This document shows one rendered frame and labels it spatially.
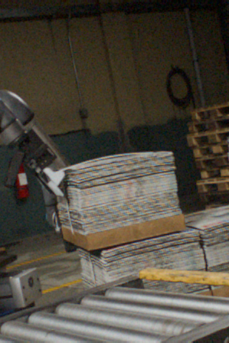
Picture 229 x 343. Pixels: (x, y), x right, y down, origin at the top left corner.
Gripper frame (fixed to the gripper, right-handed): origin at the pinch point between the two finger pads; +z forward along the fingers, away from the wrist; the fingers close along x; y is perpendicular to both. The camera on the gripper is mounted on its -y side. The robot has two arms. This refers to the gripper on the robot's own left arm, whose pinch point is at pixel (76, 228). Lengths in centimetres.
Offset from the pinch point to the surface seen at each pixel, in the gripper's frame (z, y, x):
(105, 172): 44.7, 18.2, 2.0
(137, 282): 78, -6, -4
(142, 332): 123, -5, -17
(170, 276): 91, -4, 0
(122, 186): 44.4, 13.5, 6.0
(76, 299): 84, -6, -20
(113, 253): 45.1, -4.0, -0.1
